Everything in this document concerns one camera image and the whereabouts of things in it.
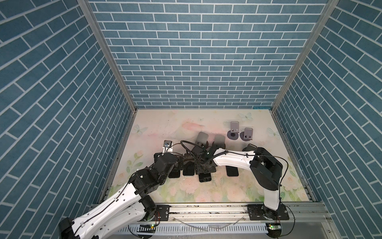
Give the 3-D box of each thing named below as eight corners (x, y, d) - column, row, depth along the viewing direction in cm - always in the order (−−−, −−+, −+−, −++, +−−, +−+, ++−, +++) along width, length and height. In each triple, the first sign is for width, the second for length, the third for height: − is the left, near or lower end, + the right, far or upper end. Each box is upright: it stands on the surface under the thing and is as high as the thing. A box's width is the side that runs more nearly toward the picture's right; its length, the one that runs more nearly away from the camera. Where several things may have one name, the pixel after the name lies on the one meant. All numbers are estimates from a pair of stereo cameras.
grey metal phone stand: (227, 139, 105) (230, 130, 97) (226, 130, 110) (228, 121, 102) (237, 139, 105) (240, 130, 97) (235, 130, 110) (238, 121, 102)
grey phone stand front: (241, 141, 103) (243, 135, 97) (239, 134, 108) (241, 127, 102) (251, 142, 103) (254, 135, 98) (249, 134, 108) (252, 127, 102)
